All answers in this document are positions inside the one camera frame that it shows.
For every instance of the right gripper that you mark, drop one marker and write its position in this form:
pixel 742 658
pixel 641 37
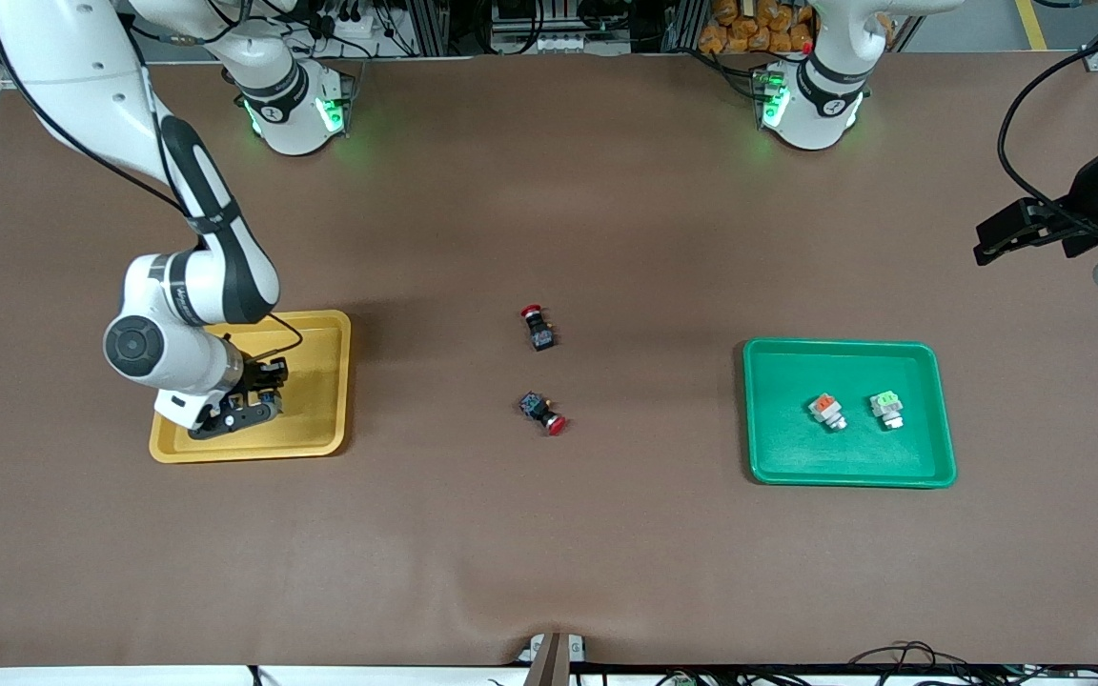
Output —
pixel 259 377

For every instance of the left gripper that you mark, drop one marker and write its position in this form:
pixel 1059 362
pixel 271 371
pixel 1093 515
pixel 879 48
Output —
pixel 1086 202

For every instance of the green top white button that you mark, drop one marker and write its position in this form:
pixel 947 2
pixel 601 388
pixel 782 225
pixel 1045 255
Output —
pixel 887 410

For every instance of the orange top white button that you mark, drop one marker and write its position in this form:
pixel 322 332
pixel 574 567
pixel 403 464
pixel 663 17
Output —
pixel 827 410

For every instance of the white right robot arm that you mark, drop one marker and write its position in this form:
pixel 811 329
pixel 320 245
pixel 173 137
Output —
pixel 177 286

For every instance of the yellow plastic tray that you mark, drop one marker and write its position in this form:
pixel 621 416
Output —
pixel 320 400

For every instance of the red cap push button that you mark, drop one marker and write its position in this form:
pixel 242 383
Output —
pixel 539 410
pixel 539 333

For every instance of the green plastic tray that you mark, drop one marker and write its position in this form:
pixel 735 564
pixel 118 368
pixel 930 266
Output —
pixel 849 457

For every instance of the brown table cover sheet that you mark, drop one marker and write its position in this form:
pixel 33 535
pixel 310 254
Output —
pixel 549 534

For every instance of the orange lumpy bundle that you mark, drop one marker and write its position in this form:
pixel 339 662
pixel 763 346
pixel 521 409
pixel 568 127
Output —
pixel 749 33

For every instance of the white power strip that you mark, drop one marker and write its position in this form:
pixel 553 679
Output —
pixel 349 24

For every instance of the white terminal strip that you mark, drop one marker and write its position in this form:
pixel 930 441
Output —
pixel 559 43

